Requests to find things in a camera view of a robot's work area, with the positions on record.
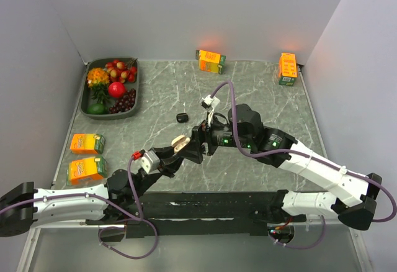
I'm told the orange juice box back right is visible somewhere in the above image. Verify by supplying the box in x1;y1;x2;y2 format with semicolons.
277;53;298;86

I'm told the red apple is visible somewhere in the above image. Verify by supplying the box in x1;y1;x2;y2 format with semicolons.
108;82;127;99

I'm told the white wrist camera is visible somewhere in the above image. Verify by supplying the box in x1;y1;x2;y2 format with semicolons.
200;94;220;127
132;150;160;174

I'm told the dark purple grape bunch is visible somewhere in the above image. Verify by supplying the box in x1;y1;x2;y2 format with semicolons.
109;89;136;114

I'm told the red cherry bunch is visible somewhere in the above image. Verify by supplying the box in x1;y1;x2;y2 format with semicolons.
105;58;138;84

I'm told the beige earbud charging case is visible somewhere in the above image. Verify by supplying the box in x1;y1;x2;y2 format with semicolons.
171;135;190;153

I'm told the orange juice box left upper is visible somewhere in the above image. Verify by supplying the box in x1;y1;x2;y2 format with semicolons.
69;134;105;155

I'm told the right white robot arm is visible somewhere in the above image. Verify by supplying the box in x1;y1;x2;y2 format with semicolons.
171;104;382;230

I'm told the orange juice box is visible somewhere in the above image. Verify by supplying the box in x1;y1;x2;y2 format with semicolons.
67;156;109;186
69;134;105;155
195;50;226;75
277;53;298;86

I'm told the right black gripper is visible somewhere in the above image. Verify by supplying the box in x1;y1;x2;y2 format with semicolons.
177;111;252;163

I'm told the dark grey fruit tray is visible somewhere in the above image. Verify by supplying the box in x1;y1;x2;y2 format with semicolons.
80;57;140;120

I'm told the orange yellow flower pineapple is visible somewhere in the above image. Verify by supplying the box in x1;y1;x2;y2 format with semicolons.
86;68;110;104

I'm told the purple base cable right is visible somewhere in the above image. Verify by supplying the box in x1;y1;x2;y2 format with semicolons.
268;215;328;251

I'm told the orange juice box back centre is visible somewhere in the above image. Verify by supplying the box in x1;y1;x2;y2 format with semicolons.
195;50;226;75

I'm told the green avocado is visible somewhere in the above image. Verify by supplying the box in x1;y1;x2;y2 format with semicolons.
86;103;107;115

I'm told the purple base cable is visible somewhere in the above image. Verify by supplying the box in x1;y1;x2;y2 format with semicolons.
98;216;159;260
268;215;328;251

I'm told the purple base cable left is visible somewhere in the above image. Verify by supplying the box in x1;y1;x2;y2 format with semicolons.
98;216;159;260

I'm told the orange juice box left lower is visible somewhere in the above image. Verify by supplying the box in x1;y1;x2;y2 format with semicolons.
67;156;109;186

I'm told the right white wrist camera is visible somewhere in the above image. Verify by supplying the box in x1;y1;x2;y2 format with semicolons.
200;94;220;127

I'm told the black earbud charging case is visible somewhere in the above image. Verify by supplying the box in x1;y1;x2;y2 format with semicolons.
176;112;189;124

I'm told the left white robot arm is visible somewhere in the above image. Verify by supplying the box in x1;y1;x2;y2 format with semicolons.
1;147;185;237

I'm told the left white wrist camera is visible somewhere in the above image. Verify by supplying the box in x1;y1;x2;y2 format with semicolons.
132;150;160;174

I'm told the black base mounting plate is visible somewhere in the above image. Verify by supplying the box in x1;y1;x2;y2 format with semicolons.
87;190;306;238

